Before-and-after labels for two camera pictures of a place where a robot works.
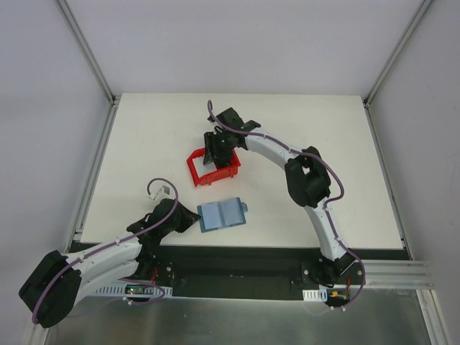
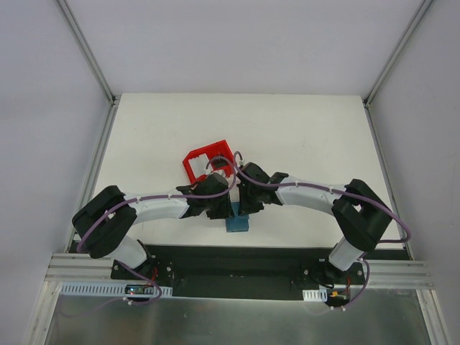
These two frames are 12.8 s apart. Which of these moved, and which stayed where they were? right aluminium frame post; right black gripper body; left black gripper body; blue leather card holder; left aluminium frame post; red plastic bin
Moved: right black gripper body; left black gripper body; red plastic bin; blue leather card holder
Stayed: left aluminium frame post; right aluminium frame post
